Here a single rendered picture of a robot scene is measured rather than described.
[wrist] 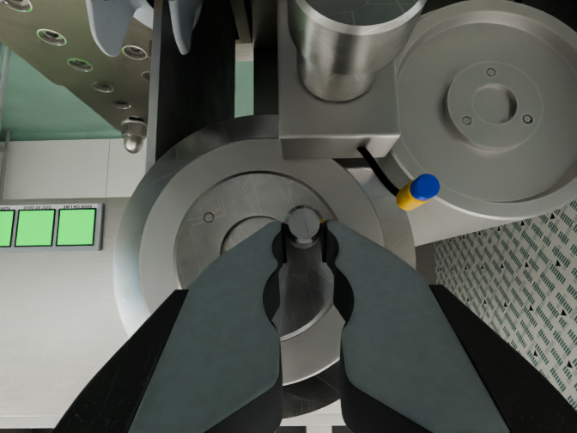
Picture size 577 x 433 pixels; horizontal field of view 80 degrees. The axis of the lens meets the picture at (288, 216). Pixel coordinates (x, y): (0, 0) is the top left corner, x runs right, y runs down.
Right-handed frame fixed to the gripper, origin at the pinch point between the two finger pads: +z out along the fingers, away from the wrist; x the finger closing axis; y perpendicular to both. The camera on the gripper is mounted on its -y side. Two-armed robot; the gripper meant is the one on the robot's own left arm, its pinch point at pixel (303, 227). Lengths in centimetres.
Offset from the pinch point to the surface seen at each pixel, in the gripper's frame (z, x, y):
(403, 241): 3.0, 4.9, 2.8
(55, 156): 273, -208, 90
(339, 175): 4.4, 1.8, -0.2
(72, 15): 24.2, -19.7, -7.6
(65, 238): 30.3, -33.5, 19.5
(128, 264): 2.5, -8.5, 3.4
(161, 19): 11.7, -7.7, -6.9
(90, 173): 264, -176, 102
